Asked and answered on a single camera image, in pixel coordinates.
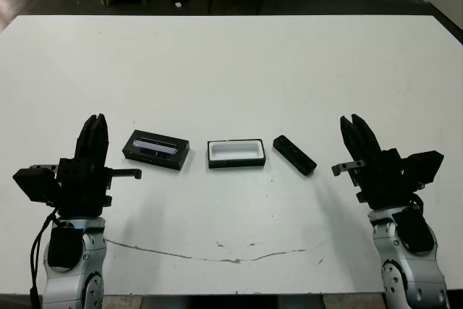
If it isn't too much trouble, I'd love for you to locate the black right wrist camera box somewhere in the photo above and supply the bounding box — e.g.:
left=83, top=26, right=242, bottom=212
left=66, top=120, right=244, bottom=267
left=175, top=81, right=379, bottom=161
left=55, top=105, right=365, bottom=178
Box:
left=399, top=150, right=445, bottom=186

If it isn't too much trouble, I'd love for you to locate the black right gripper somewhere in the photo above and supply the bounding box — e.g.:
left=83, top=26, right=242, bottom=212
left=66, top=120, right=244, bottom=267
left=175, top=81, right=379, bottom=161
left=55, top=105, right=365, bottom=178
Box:
left=331, top=114, right=417, bottom=212

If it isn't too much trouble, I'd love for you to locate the black bar-shaped camera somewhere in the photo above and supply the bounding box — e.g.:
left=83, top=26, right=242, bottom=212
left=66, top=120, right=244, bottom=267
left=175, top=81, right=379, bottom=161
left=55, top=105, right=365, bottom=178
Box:
left=272, top=135, right=318, bottom=177

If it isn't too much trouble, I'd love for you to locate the black box lid with window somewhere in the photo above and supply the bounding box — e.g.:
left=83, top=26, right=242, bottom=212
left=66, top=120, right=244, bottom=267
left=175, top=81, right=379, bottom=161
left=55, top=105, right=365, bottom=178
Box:
left=122, top=129, right=191, bottom=172

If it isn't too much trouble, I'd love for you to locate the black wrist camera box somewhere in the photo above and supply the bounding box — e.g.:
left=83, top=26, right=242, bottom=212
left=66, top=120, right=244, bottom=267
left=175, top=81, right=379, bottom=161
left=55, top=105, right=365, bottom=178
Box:
left=399, top=150, right=445, bottom=186
left=12, top=166, right=63, bottom=204

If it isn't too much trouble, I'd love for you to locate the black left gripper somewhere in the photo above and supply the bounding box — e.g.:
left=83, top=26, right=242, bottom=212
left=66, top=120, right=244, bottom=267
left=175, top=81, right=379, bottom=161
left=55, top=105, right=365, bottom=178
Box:
left=30, top=113, right=143, bottom=218

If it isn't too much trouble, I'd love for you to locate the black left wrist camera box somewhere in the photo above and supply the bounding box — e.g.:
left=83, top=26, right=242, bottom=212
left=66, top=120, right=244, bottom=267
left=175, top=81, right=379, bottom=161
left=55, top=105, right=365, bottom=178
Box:
left=12, top=166, right=63, bottom=204

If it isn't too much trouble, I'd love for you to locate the black box base white insert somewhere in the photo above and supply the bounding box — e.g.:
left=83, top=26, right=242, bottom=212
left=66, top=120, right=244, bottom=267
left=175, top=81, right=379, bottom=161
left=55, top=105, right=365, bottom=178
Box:
left=207, top=137, right=267, bottom=170

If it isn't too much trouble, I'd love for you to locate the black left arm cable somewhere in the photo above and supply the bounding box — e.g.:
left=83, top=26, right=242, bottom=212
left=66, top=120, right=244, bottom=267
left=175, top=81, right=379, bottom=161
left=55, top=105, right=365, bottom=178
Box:
left=30, top=213, right=55, bottom=309

